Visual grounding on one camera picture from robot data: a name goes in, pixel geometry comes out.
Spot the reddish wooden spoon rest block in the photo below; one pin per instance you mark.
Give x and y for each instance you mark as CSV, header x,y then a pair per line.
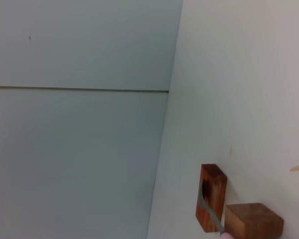
x,y
216,189

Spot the light brown wooden block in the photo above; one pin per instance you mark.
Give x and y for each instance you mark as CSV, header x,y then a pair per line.
x,y
251,221

